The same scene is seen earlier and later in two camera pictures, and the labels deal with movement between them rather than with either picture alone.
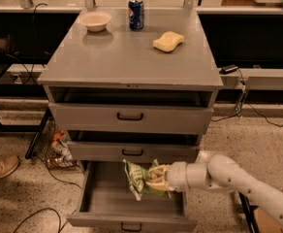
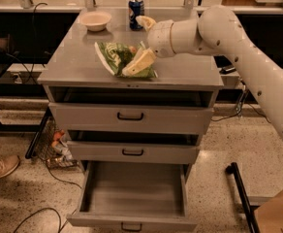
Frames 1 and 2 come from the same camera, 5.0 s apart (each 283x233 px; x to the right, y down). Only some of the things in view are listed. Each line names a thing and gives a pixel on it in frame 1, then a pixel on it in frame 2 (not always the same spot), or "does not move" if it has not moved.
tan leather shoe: x=1 y=165 does not move
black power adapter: x=228 y=69 does not move
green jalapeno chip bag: x=138 y=183 -> x=115 y=56
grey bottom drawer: x=106 y=205 does not move
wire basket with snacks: x=53 y=148 does not move
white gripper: x=176 y=177 -> x=160 y=38
